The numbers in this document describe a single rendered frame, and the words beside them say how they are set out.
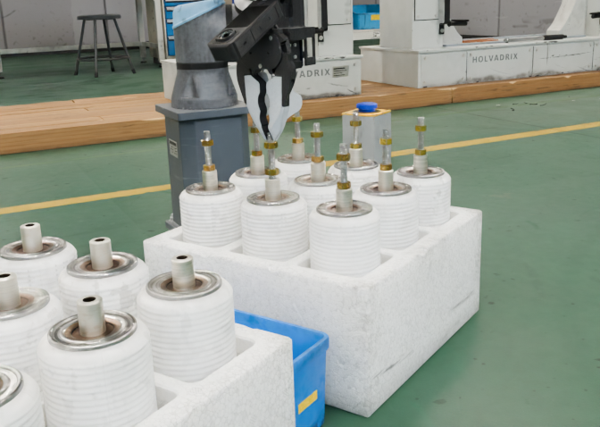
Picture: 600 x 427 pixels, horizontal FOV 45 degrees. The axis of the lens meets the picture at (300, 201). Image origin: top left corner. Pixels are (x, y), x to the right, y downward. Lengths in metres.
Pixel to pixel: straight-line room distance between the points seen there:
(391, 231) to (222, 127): 0.68
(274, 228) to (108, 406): 0.43
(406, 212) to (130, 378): 0.53
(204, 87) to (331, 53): 1.92
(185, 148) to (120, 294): 0.86
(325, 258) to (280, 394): 0.23
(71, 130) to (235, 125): 1.43
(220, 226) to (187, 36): 0.64
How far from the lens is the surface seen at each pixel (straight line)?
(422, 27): 3.76
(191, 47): 1.61
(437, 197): 1.14
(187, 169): 1.62
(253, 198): 1.03
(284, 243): 1.00
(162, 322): 0.71
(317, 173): 1.11
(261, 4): 0.98
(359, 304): 0.91
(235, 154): 1.63
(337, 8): 3.49
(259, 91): 1.00
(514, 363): 1.13
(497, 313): 1.28
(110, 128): 3.00
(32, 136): 2.95
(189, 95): 1.63
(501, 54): 4.01
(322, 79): 3.40
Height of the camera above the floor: 0.52
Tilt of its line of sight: 16 degrees down
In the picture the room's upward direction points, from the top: 2 degrees counter-clockwise
